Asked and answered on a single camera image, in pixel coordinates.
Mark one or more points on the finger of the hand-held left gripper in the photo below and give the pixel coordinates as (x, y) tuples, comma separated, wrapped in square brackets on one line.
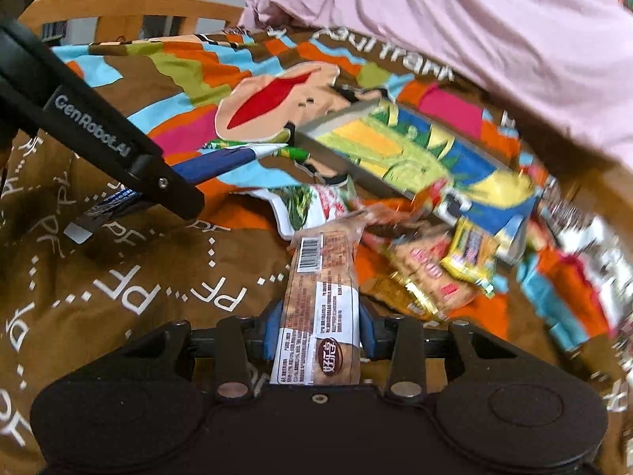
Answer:
[(170, 185)]

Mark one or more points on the orange gold snack packet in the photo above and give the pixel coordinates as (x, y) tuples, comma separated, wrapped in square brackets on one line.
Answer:
[(395, 294)]

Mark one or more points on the white green snack pouch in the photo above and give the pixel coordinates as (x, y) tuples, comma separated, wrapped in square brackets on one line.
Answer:
[(296, 208)]

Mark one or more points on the blue snack packet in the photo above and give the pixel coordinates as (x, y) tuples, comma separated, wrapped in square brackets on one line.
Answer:
[(222, 163)]

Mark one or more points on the wooden bed frame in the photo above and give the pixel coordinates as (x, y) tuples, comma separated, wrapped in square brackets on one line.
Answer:
[(123, 6)]

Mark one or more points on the colourful printed metal tray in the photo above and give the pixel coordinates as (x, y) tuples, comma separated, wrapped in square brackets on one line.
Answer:
[(395, 148)]

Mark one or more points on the brown printed blanket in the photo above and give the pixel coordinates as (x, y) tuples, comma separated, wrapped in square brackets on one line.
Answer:
[(148, 277)]

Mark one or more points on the brown snack packet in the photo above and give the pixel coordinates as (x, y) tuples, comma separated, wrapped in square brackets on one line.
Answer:
[(316, 307)]

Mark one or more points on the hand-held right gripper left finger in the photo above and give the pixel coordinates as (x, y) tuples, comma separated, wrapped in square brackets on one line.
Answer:
[(271, 329)]

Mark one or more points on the white floral fabric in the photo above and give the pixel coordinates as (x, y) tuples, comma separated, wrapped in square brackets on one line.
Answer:
[(603, 257)]

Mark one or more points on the pink cloth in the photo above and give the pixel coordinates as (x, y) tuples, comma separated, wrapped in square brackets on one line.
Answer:
[(445, 20)]

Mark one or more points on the yellow snack packet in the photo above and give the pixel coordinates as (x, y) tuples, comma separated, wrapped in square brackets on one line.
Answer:
[(470, 257)]

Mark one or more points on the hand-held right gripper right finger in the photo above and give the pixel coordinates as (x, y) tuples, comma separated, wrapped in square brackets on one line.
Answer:
[(368, 329)]

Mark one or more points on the pink red snack packet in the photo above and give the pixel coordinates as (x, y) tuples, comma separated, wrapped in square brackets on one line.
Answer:
[(430, 267)]

